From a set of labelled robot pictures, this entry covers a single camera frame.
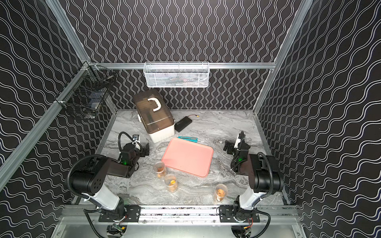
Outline clear jar near rail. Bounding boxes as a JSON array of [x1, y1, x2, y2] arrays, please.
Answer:
[[213, 184, 228, 202]]

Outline teal utility knife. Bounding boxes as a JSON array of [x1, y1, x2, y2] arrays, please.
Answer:
[[178, 136, 198, 143]]

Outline clear jar yellow cookies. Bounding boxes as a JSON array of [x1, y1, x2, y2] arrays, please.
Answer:
[[164, 174, 178, 192]]

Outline clear jar dark cookies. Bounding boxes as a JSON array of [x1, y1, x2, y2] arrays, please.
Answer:
[[153, 161, 167, 179]]

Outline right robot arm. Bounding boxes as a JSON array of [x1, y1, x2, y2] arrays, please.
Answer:
[[218, 131, 284, 223]]

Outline pink plastic tray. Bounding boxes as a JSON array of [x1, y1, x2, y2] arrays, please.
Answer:
[[161, 138, 214, 178]]

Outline white mesh wall basket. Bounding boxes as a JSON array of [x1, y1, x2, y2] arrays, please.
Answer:
[[143, 61, 210, 88]]

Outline white box brown lid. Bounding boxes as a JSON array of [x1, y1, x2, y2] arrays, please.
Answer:
[[133, 89, 175, 143]]

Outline black wire wall basket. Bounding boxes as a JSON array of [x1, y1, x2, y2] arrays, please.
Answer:
[[61, 65, 117, 120]]

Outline black battery pack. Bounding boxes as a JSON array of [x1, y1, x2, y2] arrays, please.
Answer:
[[174, 116, 192, 132]]

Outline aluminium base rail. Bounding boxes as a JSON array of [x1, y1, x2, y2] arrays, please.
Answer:
[[60, 205, 299, 226]]

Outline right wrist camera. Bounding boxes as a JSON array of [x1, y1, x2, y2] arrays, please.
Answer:
[[234, 138, 241, 148]]

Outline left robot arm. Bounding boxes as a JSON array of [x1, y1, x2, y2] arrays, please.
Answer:
[[66, 131, 150, 222]]

